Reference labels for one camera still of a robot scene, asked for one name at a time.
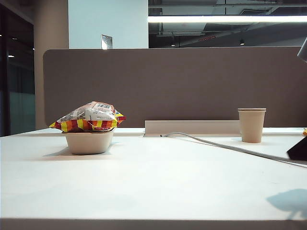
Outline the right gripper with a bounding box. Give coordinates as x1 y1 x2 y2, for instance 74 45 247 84
297 37 307 65

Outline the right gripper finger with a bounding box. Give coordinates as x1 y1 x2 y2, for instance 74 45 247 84
286 138 307 161

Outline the orange yellow chips bag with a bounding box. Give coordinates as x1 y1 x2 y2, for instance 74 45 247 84
49 101 127 133

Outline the beige paper cup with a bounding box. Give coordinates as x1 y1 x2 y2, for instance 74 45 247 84
237 107 267 144

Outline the white ceiling light strip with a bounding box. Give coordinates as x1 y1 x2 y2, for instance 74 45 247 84
148 16 307 23

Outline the brown desk partition panel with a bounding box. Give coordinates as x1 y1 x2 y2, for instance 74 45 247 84
43 47 307 129

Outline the beige round column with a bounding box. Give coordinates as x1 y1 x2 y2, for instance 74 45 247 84
33 0 70 131

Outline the grey cable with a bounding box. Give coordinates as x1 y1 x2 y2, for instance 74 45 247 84
160 131 307 167

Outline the white cable tray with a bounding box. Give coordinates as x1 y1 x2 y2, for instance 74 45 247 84
144 120 241 138

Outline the silver metal wall plate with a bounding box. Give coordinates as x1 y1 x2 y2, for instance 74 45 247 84
101 34 113 50

